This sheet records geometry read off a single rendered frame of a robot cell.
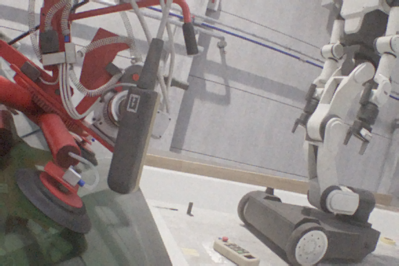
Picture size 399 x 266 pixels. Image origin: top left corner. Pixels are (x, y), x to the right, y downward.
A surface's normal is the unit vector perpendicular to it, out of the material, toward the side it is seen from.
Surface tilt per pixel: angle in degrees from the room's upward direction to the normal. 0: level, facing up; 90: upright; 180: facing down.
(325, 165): 115
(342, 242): 90
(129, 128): 90
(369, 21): 98
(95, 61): 90
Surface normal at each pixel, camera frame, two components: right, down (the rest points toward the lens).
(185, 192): 0.22, 0.11
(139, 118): -0.33, -0.03
